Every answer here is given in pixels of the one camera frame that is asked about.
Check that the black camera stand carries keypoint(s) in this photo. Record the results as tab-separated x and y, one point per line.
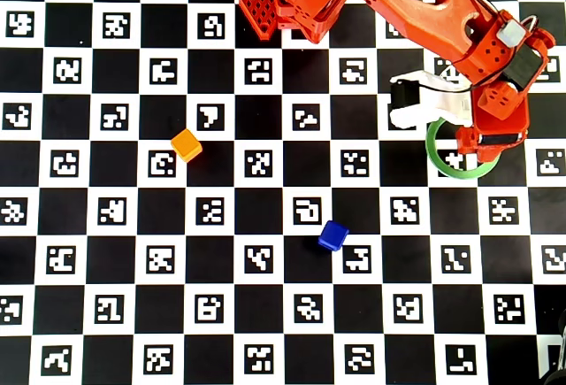
562	332

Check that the orange cube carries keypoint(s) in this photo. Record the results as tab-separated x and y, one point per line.
185	143

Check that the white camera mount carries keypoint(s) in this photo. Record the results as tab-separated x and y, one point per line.
442	106

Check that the small grey box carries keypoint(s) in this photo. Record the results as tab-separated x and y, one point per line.
510	33

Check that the red printed robot arm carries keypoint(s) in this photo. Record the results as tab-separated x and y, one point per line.
398	9

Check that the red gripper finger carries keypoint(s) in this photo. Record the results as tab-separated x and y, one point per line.
491	152

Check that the blue cube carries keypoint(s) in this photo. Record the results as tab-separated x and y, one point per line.
332	234

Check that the checkerboard marker mat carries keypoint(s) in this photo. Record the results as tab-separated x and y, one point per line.
212	265

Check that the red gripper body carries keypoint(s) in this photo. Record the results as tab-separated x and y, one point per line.
499	140

